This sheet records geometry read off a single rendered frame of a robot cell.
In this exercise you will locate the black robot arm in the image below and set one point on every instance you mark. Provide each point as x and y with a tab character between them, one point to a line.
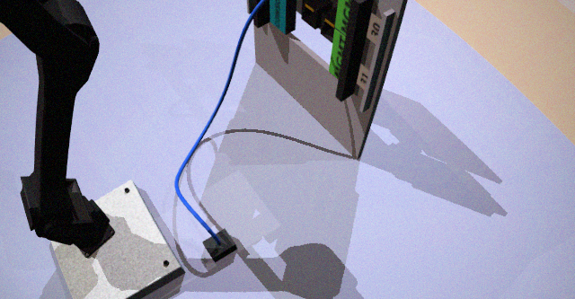
66	46

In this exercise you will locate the blue cable with plug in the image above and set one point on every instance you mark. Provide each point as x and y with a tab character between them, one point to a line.
237	52

